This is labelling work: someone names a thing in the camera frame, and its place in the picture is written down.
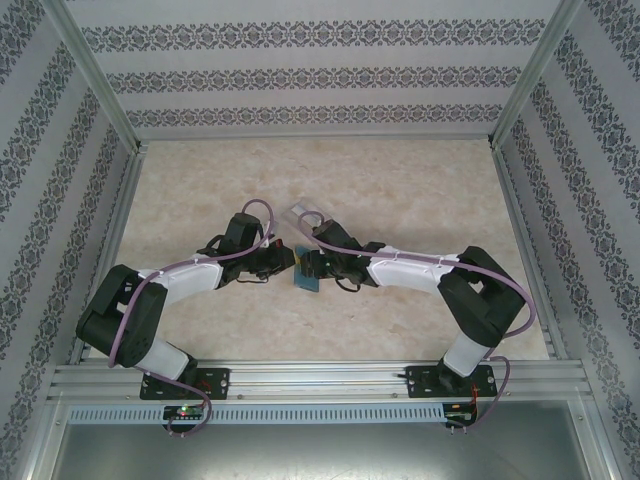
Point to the small circuit board, green light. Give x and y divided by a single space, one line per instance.
185 411

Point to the aluminium mounting rail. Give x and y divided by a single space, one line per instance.
320 382

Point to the aluminium side rail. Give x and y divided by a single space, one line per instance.
523 240
112 240

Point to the blue card holder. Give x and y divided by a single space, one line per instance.
305 283

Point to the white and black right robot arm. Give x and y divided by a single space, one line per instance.
405 272

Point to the small circuit board, blue light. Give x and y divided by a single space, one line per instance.
457 415

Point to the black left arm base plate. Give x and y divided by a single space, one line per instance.
220 382

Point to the aluminium frame post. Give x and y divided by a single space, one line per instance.
95 75
537 75

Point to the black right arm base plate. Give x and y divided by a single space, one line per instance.
420 382

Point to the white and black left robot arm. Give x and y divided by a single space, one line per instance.
190 277

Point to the clear plastic card tray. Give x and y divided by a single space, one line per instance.
295 206

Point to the grey metal sheet panel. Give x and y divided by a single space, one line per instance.
320 455

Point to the aluminium rear rail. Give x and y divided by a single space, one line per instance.
320 136

